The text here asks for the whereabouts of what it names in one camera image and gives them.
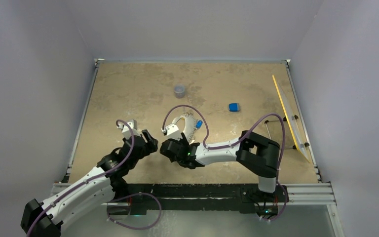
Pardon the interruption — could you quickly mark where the metal key organizer plate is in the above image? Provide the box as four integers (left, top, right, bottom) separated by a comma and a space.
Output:
172, 113, 197, 142

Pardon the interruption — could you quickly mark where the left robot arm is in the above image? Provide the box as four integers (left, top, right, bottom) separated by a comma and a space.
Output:
20, 130, 158, 237

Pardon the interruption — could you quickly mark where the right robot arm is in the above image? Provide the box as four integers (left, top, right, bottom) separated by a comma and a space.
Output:
160, 130, 281, 201

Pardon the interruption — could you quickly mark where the blue key tag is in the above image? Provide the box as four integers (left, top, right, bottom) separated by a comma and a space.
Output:
195, 120, 203, 129

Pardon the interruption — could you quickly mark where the small grey cup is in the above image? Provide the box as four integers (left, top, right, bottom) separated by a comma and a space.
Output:
173, 84, 186, 99

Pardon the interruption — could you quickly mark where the blue eraser block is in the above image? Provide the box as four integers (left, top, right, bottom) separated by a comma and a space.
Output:
228, 103, 240, 112

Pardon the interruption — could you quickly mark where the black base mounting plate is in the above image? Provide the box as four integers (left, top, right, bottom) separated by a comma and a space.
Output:
107, 184, 289, 216

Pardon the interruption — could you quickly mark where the yellow wooden stick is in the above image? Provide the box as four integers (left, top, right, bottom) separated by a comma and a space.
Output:
272, 75, 301, 151

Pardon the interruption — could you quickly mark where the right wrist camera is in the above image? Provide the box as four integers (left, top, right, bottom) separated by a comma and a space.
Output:
161, 123, 182, 140

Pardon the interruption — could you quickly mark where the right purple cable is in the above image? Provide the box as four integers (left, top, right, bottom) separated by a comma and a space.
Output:
162, 104, 289, 222

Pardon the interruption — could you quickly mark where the black wire stand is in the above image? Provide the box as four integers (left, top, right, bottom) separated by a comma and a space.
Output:
264, 114, 310, 152

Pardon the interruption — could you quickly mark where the aluminium frame rail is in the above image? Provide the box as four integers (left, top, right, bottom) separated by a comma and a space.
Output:
48, 182, 337, 207

